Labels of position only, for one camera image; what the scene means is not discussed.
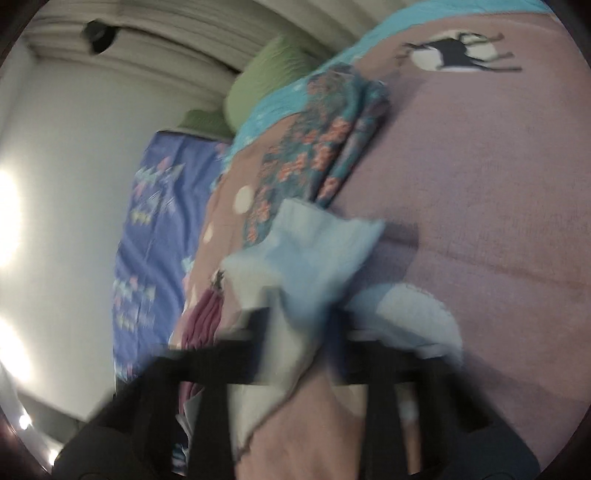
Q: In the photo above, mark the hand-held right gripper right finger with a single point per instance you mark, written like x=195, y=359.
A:
x=339, y=323

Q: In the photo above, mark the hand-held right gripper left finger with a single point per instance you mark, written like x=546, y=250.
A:
x=263, y=323

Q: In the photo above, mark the light blue small garment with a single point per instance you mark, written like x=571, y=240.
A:
x=318, y=258

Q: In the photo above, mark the pink folded cloth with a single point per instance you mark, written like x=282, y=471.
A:
x=205, y=318

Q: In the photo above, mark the purple tree-print bed sheet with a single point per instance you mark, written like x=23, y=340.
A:
x=152, y=230

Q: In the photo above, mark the teal floral folded cloth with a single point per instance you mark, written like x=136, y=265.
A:
x=318, y=143

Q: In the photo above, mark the pink dotted deer-print blanket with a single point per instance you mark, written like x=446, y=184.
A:
x=461, y=184

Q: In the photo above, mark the green pillow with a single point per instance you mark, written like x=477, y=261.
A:
x=272, y=74
x=203, y=122

